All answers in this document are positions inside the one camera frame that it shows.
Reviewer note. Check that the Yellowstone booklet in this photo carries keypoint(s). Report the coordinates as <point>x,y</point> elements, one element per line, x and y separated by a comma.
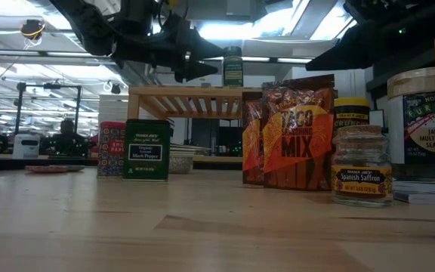
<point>425,186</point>
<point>425,197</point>

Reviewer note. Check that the yellow-lid crunchy onion jar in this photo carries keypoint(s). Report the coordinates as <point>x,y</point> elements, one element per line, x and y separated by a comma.
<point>351,113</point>

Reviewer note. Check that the stack of flat papers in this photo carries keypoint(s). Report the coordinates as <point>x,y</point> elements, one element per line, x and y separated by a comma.
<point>189,148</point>

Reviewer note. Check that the small speckled candle cup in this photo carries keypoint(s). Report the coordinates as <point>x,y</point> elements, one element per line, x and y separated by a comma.
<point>181,164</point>

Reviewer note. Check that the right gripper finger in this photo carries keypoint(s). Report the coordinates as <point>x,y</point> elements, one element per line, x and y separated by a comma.
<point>349,53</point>

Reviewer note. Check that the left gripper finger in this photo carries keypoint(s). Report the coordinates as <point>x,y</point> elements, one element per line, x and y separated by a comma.
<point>195,71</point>
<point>202,45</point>

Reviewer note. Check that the wooden slatted shelf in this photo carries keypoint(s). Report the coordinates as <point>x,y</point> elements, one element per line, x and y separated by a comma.
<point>187,91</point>

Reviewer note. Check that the black metal frame stand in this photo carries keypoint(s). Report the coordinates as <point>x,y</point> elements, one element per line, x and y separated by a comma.
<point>47,86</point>

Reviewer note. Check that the red-lid smoked paprika tin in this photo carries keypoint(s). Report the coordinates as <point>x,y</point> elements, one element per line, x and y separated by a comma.
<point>111,151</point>

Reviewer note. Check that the person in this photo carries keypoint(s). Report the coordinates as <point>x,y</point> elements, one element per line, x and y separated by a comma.
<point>66,141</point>

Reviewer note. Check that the tan-lid furikake jar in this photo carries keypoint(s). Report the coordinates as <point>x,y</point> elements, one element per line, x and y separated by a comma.
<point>429,128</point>

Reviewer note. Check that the black hanging device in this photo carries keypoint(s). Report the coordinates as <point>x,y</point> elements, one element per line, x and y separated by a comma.
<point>32,28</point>

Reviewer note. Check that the white printer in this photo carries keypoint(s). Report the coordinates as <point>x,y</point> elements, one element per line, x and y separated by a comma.
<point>26,146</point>

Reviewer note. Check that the green-lid spice jar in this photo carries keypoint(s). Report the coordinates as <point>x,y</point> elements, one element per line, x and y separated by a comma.
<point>233,68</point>

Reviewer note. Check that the green black pepper tin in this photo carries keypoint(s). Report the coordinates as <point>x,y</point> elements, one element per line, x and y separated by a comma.
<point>146,151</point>

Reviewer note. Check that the orange taco seasoning packet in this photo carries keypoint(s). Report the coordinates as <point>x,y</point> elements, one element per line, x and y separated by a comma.
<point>297,136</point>
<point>251,143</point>

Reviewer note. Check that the black computer box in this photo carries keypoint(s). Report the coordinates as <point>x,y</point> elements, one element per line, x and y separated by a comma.
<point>232,140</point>

